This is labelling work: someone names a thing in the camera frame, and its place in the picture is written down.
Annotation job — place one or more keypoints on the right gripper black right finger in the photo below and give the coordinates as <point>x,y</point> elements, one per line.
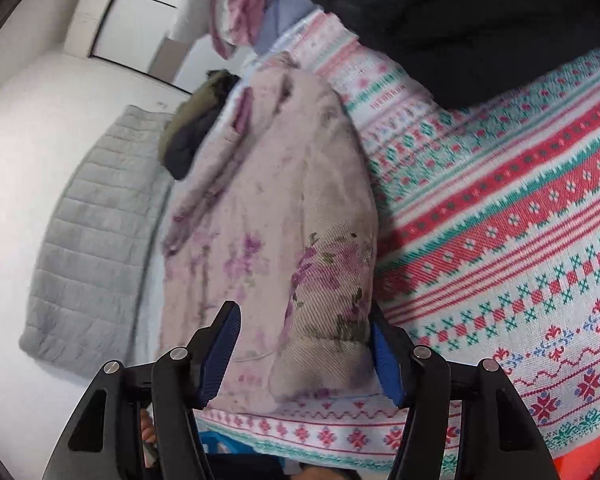
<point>498,436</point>

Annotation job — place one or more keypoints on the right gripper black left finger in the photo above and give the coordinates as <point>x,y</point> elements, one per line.
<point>102,437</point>

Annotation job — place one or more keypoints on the pink floral padded garment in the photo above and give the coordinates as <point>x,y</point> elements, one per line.
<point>277,215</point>

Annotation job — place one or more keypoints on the blue plastic stool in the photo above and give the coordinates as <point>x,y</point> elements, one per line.
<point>221,444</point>

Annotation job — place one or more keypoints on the grey quilted headboard cushion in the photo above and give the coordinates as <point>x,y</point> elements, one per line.
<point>89,274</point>

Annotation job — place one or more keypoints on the red green patterned bedspread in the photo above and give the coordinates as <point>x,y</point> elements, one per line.
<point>489,238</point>

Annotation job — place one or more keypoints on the olive and black jacket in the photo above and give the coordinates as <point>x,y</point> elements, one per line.
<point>192,122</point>

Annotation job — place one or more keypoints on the white sliding wardrobe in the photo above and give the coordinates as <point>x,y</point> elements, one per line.
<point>134,35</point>

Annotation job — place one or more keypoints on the black garment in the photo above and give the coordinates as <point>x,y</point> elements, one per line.
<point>465,52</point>

